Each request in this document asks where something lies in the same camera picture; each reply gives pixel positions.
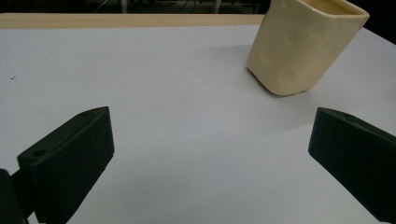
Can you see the cream ceramic cup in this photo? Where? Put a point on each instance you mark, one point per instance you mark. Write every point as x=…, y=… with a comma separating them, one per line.
x=299, y=46

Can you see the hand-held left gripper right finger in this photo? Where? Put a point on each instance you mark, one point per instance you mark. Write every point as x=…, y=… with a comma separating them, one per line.
x=358, y=152

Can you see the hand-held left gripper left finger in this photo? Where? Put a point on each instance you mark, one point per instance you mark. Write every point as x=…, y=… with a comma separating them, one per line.
x=67, y=161

